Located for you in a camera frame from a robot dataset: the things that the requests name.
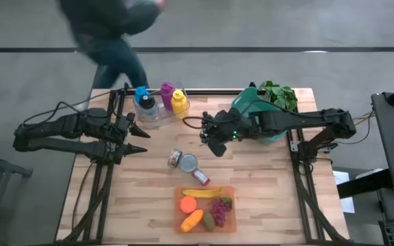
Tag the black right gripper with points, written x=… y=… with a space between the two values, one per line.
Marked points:
x=229 y=126

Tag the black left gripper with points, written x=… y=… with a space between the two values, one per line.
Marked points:
x=118 y=131

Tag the clear bottle black cap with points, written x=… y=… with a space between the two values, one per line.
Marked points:
x=148 y=104

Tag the blue plastic bottle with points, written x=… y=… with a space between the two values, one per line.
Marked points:
x=140 y=93

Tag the purple plastic bottle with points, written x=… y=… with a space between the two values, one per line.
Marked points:
x=167 y=95

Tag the yellow banana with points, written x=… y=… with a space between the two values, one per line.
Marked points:
x=202 y=193

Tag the orange round fruit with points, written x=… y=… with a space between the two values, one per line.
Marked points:
x=188 y=204

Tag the red grape bunch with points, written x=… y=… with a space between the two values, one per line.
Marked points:
x=220 y=210

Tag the brown kiwi fruit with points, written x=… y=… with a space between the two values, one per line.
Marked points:
x=208 y=222

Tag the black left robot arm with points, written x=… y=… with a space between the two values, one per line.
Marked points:
x=56 y=124

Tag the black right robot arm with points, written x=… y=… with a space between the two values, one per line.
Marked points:
x=303 y=119

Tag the clear plastic container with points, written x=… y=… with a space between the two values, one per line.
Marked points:
x=159 y=119

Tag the silver tin can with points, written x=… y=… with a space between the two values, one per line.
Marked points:
x=188 y=163

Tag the small green silver can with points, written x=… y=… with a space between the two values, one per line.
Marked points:
x=174 y=158

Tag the teal plastic bin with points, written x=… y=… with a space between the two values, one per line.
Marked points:
x=248 y=99

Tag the yellow plastic bottle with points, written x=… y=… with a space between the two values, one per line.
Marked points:
x=179 y=102

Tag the green leafy plant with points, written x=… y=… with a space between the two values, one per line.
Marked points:
x=280 y=95

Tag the silver mounting plate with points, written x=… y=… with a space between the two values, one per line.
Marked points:
x=294 y=146

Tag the translucent orange plastic box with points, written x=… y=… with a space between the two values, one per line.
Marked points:
x=227 y=229

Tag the person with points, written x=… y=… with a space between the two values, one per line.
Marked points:
x=98 y=24

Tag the person's hand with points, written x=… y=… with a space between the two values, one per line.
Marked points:
x=160 y=3

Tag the white paper sheet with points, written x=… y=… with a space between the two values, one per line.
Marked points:
x=345 y=201

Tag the dark grey cart top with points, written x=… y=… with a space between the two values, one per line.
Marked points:
x=392 y=136

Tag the black aluminium frame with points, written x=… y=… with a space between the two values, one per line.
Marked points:
x=210 y=91

